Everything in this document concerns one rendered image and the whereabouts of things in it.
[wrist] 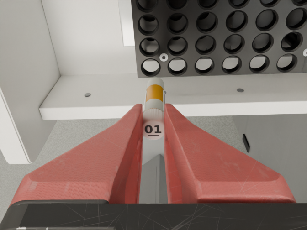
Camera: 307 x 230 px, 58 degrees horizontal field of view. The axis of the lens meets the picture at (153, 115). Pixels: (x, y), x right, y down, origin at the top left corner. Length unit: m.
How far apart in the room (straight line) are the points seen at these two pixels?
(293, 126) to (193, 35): 0.38
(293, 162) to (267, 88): 0.32
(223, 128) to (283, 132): 0.81
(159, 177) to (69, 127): 0.50
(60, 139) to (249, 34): 1.34
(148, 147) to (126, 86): 1.13
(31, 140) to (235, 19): 0.17
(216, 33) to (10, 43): 0.13
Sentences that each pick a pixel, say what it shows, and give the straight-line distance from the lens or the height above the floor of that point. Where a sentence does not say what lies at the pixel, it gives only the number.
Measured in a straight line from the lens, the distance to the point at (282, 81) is 0.26.
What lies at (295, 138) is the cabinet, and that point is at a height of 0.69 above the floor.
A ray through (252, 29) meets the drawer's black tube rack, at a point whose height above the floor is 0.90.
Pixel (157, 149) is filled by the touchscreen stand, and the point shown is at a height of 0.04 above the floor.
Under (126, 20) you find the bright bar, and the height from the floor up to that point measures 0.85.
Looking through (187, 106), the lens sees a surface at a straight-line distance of 0.21.
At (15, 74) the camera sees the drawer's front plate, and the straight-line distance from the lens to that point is 0.21.
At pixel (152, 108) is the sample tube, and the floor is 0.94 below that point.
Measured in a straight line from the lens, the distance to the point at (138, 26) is 0.18.
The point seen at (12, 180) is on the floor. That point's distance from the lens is 1.80.
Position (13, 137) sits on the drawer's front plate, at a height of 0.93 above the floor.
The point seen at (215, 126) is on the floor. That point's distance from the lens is 1.36.
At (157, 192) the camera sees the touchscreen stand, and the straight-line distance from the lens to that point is 1.22.
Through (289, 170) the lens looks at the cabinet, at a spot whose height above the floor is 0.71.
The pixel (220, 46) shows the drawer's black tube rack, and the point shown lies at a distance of 0.19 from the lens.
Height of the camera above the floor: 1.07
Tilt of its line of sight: 56 degrees down
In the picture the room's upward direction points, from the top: 177 degrees counter-clockwise
